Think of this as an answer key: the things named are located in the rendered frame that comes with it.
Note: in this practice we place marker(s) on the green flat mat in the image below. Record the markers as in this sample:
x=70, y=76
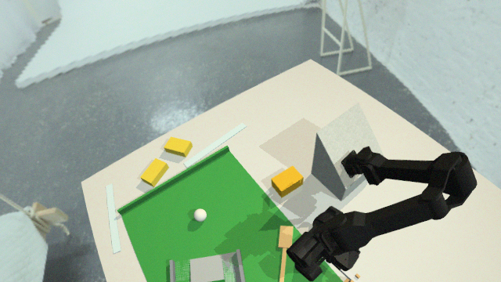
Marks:
x=240, y=215

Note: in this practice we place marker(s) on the white golf ball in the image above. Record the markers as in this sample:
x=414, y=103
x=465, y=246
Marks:
x=200, y=215

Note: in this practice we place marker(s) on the yellow rectangular block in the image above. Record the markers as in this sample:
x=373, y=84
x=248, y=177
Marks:
x=287, y=181
x=154, y=172
x=179, y=147

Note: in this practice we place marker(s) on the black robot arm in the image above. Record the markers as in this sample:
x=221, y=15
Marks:
x=451, y=173

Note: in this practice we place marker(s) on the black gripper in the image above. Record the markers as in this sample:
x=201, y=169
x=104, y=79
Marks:
x=313, y=271

